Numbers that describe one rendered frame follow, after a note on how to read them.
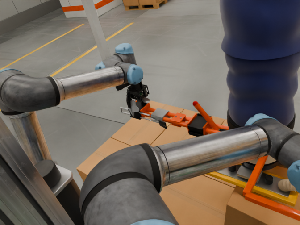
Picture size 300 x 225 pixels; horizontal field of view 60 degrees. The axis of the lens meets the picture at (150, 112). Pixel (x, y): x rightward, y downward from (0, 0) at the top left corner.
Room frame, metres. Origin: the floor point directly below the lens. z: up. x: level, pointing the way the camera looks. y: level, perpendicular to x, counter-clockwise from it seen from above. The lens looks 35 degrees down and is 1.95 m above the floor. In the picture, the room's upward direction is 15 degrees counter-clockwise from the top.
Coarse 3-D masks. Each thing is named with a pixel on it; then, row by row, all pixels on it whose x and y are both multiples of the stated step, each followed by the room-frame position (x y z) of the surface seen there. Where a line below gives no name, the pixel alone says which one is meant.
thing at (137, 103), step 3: (138, 102) 1.16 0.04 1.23; (141, 102) 1.16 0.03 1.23; (138, 105) 1.13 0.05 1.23; (141, 105) 1.13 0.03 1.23; (144, 105) 1.12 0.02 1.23; (147, 105) 1.12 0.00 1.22; (141, 108) 1.10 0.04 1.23; (144, 108) 1.10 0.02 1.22; (141, 111) 1.08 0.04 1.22; (144, 111) 1.10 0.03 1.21; (147, 111) 1.11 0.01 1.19; (141, 114) 1.08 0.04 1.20
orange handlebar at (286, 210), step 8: (144, 112) 1.08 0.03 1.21; (168, 112) 1.02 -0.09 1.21; (168, 120) 0.97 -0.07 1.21; (176, 120) 0.95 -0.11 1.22; (184, 120) 0.95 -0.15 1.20; (208, 128) 0.84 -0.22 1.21; (224, 128) 0.82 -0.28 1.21; (264, 160) 0.60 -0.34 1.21; (256, 168) 0.58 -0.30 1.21; (256, 176) 0.55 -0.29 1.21; (248, 184) 0.52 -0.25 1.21; (248, 192) 0.49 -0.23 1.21; (248, 200) 0.48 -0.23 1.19; (256, 200) 0.46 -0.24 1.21; (264, 200) 0.45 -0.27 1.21; (272, 208) 0.43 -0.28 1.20; (280, 208) 0.42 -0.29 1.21; (288, 208) 0.41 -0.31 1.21; (288, 216) 0.40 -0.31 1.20; (296, 216) 0.38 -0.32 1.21
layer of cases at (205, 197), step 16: (176, 112) 1.92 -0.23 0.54; (192, 112) 1.85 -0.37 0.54; (128, 128) 1.88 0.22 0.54; (144, 128) 1.82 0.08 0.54; (160, 128) 1.76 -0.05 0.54; (176, 128) 1.70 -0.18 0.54; (112, 144) 1.72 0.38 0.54; (128, 144) 1.67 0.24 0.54; (160, 144) 1.56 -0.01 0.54; (96, 160) 1.58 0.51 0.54; (208, 176) 1.13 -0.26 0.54; (160, 192) 1.11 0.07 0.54; (176, 192) 1.08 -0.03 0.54; (192, 192) 1.05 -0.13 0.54; (208, 192) 1.01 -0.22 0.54; (224, 192) 0.99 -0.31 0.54; (176, 208) 0.96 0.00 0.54; (192, 208) 0.94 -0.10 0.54; (208, 208) 0.91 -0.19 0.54; (224, 208) 0.88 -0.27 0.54; (192, 224) 0.84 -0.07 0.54; (208, 224) 0.81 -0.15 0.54
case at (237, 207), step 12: (276, 168) 0.72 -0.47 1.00; (240, 192) 0.64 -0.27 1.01; (252, 192) 0.63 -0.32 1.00; (228, 204) 0.60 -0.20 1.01; (240, 204) 0.59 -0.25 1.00; (252, 204) 0.58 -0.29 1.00; (228, 216) 0.60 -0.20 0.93; (240, 216) 0.57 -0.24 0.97; (252, 216) 0.54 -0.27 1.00; (264, 216) 0.53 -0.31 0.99; (276, 216) 0.52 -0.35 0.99
